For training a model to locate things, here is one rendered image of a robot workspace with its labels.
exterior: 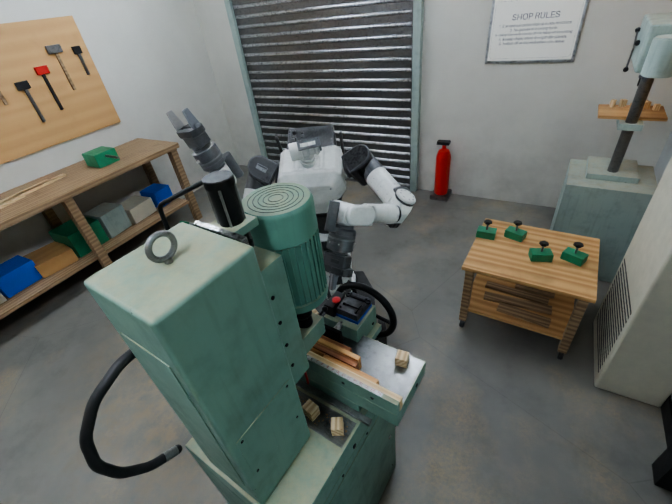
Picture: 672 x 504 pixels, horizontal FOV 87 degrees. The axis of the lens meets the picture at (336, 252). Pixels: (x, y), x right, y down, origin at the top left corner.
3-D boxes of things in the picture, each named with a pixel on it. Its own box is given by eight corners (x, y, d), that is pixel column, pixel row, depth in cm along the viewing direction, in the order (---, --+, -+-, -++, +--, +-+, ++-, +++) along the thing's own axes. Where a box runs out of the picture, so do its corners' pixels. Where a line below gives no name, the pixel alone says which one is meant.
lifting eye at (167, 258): (185, 254, 66) (172, 224, 62) (157, 273, 62) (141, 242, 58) (180, 252, 66) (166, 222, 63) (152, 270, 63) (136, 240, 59)
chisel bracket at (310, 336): (326, 334, 116) (323, 316, 111) (300, 366, 107) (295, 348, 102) (308, 326, 119) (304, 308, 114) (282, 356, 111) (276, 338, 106)
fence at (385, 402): (399, 412, 101) (399, 401, 98) (397, 416, 100) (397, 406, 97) (250, 334, 131) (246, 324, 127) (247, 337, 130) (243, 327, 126)
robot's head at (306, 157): (292, 156, 142) (287, 140, 134) (317, 150, 142) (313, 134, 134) (294, 168, 139) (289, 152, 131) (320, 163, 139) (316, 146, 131)
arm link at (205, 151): (189, 121, 123) (209, 150, 131) (168, 137, 119) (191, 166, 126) (208, 119, 115) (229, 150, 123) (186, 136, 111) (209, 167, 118)
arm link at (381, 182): (407, 226, 137) (376, 188, 147) (426, 201, 129) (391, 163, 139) (387, 229, 130) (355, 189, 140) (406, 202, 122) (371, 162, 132)
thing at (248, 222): (264, 243, 78) (244, 172, 68) (238, 263, 73) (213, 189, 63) (239, 235, 82) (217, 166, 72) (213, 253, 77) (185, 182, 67)
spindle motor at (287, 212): (340, 284, 103) (327, 187, 85) (303, 325, 92) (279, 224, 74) (293, 267, 112) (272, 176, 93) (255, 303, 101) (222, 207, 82)
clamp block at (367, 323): (377, 322, 132) (376, 305, 127) (359, 348, 124) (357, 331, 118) (344, 309, 140) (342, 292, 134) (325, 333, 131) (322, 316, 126)
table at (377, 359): (436, 352, 123) (437, 340, 119) (398, 427, 103) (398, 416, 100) (300, 296, 153) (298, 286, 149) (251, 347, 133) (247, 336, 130)
